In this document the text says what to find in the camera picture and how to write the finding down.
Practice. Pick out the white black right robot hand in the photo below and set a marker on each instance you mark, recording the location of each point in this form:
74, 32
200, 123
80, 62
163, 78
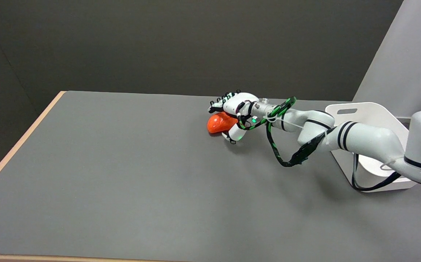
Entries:
241, 102

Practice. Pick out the orange red mango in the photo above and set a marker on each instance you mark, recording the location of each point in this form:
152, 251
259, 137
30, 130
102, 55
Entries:
217, 123

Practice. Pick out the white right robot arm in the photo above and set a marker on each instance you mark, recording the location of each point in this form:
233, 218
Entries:
367, 138

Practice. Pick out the white plastic bin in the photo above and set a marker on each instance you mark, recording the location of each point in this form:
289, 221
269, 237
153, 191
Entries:
370, 112

